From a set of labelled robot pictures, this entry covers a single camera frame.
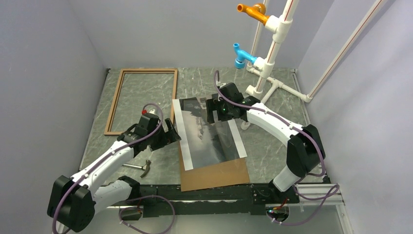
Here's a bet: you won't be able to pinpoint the purple cable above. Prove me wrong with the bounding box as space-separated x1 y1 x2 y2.
51 103 176 234
214 70 341 227

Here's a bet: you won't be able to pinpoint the blue pipe fitting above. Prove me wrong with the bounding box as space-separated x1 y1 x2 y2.
233 43 257 69

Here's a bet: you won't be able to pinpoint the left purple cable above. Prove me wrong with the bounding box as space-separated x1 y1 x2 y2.
51 103 176 234

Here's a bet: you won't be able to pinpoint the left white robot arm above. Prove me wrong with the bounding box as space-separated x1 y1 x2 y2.
47 111 181 234

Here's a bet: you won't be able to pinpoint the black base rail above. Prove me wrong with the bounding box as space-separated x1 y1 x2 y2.
118 183 303 221

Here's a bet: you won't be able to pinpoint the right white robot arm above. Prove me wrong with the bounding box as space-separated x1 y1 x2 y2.
206 82 325 202

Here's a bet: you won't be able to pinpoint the orange pipe fitting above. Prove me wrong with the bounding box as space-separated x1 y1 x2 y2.
237 3 269 25

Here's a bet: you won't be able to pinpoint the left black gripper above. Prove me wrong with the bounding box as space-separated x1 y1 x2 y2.
147 118 180 151

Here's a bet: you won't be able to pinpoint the brown wooden picture frame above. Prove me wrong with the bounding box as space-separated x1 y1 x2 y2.
103 68 178 136

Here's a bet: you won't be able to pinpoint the white pvc pipe stand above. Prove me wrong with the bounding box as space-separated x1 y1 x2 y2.
242 0 385 131

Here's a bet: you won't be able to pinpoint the small claw hammer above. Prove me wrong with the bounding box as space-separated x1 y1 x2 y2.
123 160 151 178

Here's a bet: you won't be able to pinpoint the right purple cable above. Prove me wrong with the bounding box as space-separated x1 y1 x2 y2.
214 70 341 227

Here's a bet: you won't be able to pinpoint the glossy photo white borders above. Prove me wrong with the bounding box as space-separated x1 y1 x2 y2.
172 95 247 171

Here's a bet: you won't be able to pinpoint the brown cardboard backing board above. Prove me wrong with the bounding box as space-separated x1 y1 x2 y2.
178 146 250 192

